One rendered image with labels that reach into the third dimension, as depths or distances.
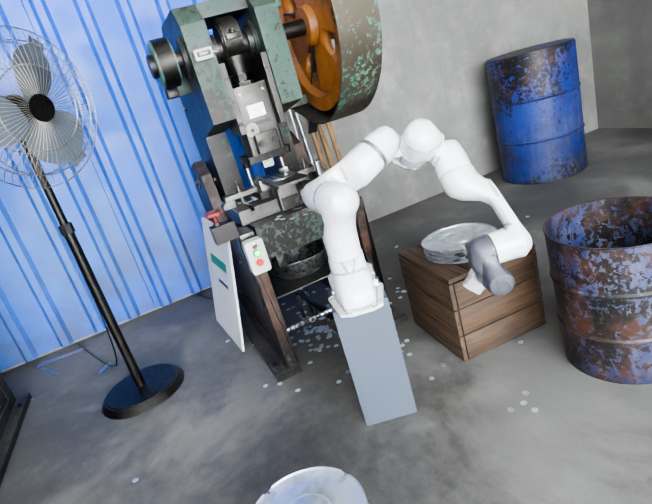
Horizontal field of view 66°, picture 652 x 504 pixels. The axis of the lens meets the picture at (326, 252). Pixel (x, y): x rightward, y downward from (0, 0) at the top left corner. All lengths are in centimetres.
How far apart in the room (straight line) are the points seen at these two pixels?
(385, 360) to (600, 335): 67
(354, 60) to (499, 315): 110
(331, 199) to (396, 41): 257
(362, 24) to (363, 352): 117
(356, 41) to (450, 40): 219
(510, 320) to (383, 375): 59
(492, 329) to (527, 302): 17
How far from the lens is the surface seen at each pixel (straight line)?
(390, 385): 175
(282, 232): 207
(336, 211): 144
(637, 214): 201
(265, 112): 217
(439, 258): 197
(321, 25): 227
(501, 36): 445
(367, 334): 163
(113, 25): 334
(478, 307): 195
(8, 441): 276
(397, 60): 389
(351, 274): 156
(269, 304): 207
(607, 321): 175
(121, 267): 340
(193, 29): 210
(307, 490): 136
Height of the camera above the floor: 115
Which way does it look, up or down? 20 degrees down
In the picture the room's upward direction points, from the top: 16 degrees counter-clockwise
